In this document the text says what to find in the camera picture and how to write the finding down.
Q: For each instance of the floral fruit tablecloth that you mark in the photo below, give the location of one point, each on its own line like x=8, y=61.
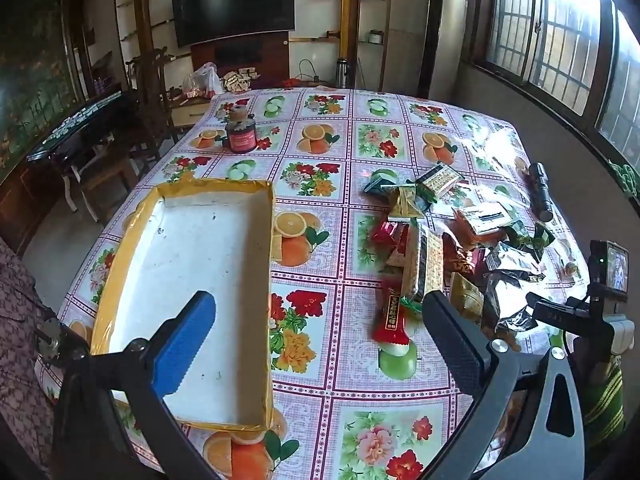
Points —
x=341, y=410

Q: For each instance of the steel thermos bottle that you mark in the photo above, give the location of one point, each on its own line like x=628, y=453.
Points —
x=341, y=76

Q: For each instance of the white standing air conditioner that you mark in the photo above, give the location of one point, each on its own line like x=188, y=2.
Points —
x=444, y=34

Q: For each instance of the black flashlight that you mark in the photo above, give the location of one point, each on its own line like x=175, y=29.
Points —
x=539, y=192

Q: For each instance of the dark wooden chair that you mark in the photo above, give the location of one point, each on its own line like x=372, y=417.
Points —
x=146, y=73

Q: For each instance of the black glossy side table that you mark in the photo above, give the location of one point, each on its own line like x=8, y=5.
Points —
x=84, y=129

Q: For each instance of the large floral wall painting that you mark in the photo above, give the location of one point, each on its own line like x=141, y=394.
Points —
x=39, y=87

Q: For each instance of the dark red gold snack bag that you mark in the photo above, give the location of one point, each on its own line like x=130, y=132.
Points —
x=457, y=259

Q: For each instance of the wooden stool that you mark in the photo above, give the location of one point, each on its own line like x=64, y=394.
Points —
x=111, y=164

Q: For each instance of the small red snack packet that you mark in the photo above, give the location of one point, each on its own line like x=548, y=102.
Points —
x=386, y=234

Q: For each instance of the orange cracker pack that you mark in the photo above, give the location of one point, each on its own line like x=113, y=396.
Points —
x=481, y=225

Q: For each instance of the white plastic bag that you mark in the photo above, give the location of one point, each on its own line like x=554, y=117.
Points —
x=203, y=83

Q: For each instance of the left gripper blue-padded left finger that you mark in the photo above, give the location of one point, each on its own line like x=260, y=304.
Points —
x=177, y=342

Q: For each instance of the yellow cardboard tray box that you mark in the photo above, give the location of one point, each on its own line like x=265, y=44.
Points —
x=199, y=252

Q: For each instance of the long red candy bar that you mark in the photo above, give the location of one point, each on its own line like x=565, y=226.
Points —
x=390, y=325

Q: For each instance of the window with metal grille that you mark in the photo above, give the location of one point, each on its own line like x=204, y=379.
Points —
x=577, y=58

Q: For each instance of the green-end cracker pack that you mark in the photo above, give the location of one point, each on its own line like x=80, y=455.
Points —
x=436, y=182
x=424, y=262

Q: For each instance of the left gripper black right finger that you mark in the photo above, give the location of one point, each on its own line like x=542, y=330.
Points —
x=459, y=341

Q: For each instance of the dark green packet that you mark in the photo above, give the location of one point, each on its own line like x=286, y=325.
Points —
x=381, y=183

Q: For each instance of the wall-mounted black television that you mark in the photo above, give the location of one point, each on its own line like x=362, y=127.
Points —
x=198, y=21

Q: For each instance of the green wrinkled snack bag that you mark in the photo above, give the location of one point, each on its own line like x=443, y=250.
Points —
x=519, y=237

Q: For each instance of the small cork-top jar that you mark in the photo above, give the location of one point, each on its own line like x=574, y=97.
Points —
x=238, y=113

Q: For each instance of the red white snack packet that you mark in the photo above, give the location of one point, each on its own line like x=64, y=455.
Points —
x=397, y=257

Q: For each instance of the gold triangular snack bag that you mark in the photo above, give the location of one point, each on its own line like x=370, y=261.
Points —
x=403, y=206

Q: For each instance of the silver foil snack bag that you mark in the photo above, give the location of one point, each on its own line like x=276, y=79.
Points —
x=511, y=275

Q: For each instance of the person in brown patterned jacket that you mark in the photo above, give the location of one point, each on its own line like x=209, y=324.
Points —
x=26, y=412

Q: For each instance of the small camera with screen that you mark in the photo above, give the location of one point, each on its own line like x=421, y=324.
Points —
x=608, y=266

